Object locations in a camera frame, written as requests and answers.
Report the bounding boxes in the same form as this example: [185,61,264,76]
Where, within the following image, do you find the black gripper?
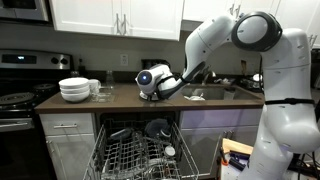
[145,91,161,102]

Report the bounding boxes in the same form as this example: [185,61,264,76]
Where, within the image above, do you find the white two-door upper cabinet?
[49,0,185,42]

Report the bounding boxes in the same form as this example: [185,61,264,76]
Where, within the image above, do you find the black patterned pot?
[144,118,172,139]

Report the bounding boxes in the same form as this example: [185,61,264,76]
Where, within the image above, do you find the black coffee maker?
[141,58,172,73]

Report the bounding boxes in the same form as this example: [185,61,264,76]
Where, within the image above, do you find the white dish in sink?
[183,93,207,102]

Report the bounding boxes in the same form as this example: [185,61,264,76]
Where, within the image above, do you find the tall glass jar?
[105,69,116,90]

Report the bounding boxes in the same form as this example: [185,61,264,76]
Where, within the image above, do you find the clear glass container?
[89,85,117,103]

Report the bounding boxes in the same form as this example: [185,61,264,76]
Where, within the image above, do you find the metal sink faucet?
[200,65,218,86]

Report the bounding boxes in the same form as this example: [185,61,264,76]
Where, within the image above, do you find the white oval lid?
[164,145,177,158]

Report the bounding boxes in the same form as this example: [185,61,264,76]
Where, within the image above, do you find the white sink base cabinet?
[179,108,264,179]

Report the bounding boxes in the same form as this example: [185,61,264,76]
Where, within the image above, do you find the white mug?
[87,78,102,95]

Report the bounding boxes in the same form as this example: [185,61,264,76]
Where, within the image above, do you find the steel kitchen sink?
[181,84,263,102]

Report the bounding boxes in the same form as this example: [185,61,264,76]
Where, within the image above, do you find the grey cup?
[222,88,236,101]

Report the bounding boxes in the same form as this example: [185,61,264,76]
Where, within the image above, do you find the dark bottle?
[77,58,87,77]

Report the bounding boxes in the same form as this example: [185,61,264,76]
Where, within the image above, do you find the white drawer front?
[39,112,95,137]

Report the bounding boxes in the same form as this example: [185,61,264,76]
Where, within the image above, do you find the white ceramic bowl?
[60,90,91,103]
[58,77,90,90]
[59,85,91,95]

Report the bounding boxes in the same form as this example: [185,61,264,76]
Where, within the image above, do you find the black dish rack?
[239,74,265,92]

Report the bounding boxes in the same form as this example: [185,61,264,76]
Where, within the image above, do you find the wooden board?
[221,137,255,156]

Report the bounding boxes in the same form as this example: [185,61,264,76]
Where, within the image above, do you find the white upper cabinet over sink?
[181,0,320,49]

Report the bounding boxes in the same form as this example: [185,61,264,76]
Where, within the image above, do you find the white lower cabinet door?
[44,133,98,180]

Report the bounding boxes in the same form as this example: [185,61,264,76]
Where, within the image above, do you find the black tool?
[227,157,248,172]
[229,149,252,161]

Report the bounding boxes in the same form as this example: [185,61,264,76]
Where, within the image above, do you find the robot mounting table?
[218,151,254,180]

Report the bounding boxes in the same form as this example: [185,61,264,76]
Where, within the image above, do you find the black stainless stove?
[0,49,74,180]

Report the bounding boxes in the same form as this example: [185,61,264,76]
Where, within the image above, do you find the stainless steel microwave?
[0,0,52,23]

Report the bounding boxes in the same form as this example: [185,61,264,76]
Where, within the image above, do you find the white wall outlet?
[120,53,129,67]

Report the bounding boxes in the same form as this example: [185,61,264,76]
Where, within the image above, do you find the black utensil handle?
[109,128,133,141]

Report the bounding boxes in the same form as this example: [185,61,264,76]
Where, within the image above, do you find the metal wire dishwasher rack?
[82,122,200,180]

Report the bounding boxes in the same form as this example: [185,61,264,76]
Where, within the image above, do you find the silver drawer handle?
[53,123,79,130]

